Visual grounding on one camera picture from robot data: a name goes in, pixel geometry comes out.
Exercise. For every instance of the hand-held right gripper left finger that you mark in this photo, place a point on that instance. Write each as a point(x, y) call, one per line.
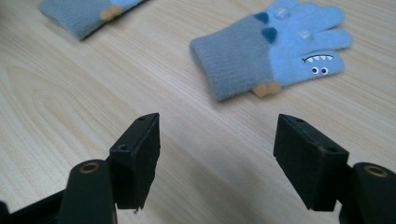
point(137, 165)

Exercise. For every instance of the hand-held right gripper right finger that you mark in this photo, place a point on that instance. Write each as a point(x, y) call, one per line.
point(308, 168)

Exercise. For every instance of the blue monster knit glove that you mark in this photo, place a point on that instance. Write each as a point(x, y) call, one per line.
point(74, 14)
point(243, 59)

